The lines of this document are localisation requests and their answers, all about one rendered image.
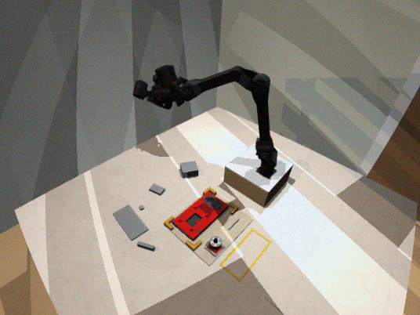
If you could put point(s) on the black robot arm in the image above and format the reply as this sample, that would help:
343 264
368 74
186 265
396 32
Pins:
253 81

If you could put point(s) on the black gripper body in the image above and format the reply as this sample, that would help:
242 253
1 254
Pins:
140 91

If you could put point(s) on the grey wheel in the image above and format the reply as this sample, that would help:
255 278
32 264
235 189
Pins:
213 245

